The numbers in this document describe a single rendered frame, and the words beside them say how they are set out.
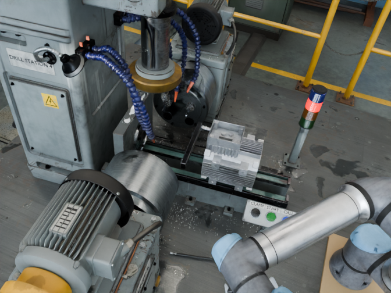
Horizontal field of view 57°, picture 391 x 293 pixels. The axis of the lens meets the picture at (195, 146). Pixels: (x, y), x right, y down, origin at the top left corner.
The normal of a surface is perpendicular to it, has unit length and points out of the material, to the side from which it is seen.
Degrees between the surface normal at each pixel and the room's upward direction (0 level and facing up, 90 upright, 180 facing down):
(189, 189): 90
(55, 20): 90
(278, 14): 90
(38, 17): 90
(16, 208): 0
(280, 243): 25
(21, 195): 0
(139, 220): 0
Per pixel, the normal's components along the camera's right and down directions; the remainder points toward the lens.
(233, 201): -0.26, 0.65
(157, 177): 0.63, -0.44
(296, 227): -0.01, -0.63
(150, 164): 0.42, -0.58
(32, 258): -0.31, 0.35
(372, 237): -0.01, -0.79
